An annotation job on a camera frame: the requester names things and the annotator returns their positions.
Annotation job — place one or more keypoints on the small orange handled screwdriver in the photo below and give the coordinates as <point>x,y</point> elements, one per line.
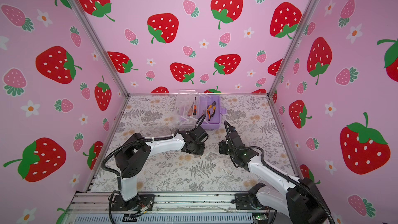
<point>194,107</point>

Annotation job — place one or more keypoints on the yellow handled combination pliers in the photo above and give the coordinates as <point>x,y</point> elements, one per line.
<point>211,110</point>

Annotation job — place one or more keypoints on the aluminium front rail frame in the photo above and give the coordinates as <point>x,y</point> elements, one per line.
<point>170,208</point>

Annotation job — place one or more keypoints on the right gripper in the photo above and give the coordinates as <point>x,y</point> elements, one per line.
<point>222,145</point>

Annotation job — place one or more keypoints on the purple plastic tool box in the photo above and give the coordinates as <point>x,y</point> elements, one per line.
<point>206,100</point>

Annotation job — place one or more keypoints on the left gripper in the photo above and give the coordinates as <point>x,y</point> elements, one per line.
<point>202,149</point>

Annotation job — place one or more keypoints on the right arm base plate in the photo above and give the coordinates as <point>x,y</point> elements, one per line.
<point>248,202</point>

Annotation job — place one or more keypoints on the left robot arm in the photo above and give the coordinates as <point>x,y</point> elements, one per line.
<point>127,161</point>

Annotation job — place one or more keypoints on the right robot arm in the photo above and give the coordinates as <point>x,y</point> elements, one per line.
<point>298,199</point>

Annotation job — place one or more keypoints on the large orange handled screwdriver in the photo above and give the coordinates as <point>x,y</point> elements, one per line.
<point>189,113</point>

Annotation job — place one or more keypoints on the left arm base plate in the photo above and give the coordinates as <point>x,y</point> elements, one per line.
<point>134,204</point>

